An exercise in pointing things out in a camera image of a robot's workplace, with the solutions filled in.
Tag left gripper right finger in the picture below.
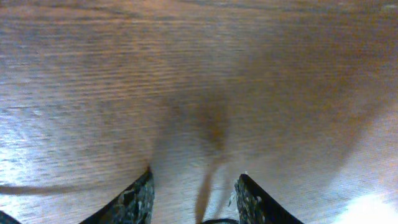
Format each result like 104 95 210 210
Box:
234 174 303 224

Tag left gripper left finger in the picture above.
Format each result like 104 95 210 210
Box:
81 167 155 224

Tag black cable bundle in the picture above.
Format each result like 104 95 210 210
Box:
198 218 240 224

